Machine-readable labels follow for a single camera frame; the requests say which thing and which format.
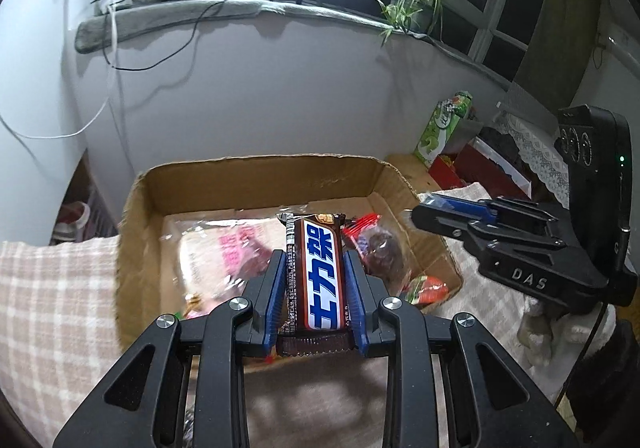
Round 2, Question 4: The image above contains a white lace cloth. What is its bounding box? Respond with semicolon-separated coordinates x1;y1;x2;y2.
492;82;574;209

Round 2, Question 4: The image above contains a red and green snack packet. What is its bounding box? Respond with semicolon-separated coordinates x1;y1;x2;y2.
400;274;449;307

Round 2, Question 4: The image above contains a green carton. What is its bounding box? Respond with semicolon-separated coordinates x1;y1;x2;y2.
415;90;476;169

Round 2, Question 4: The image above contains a white cable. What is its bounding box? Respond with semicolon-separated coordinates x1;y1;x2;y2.
0;8;119;139

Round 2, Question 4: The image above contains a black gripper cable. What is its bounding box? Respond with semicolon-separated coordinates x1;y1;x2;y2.
559;303;609;400

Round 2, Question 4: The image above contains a grey window sill cloth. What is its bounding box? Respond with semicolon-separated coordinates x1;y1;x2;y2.
75;0;507;84

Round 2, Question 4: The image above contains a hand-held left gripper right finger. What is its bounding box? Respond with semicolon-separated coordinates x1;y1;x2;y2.
342;250;583;448

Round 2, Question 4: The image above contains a red box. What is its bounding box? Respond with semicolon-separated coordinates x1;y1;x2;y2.
430;138;534;201

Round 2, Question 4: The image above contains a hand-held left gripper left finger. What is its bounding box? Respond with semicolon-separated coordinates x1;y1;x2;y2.
52;249;287;448

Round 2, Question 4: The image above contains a sliced bread packet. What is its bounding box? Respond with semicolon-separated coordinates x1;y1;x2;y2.
160;215;281;315

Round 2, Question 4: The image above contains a cardboard box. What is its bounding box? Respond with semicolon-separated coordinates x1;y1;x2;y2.
116;155;464;364

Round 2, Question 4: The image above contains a plaid blanket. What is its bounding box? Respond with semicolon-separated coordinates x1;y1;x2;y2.
0;180;617;448

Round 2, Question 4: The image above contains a brown curtain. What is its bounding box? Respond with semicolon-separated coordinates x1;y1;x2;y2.
515;0;602;129

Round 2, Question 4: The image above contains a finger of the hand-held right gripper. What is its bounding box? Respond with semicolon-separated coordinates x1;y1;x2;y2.
411;204;566;255
419;194;559;237

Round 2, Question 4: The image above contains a dark round snack packet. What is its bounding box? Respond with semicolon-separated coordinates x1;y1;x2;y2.
357;223;409;285

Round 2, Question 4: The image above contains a person's right hand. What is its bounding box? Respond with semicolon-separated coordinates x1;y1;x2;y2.
517;295;619;369

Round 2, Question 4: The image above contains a blue label chocolate bar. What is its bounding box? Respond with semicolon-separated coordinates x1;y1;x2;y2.
276;212;355;358

